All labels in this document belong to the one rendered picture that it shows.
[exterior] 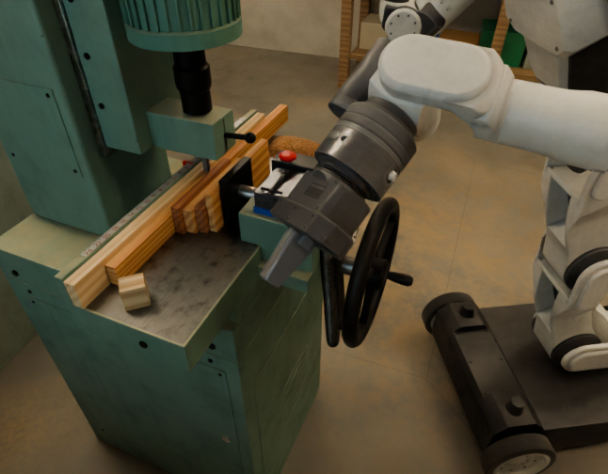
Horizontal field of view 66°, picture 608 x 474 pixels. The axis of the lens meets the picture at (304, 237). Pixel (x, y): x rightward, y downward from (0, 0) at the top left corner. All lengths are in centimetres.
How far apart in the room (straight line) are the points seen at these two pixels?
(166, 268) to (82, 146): 28
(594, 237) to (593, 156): 77
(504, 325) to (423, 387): 34
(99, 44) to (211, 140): 22
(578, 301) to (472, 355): 41
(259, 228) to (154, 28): 33
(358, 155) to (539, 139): 18
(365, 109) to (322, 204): 11
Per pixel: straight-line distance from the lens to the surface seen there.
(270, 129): 112
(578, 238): 126
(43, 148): 101
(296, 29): 445
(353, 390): 169
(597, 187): 112
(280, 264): 49
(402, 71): 50
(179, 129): 86
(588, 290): 134
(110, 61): 84
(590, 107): 52
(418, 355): 181
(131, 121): 87
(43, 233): 113
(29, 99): 96
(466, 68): 50
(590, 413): 166
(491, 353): 164
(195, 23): 73
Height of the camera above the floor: 143
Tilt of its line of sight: 40 degrees down
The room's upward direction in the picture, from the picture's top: straight up
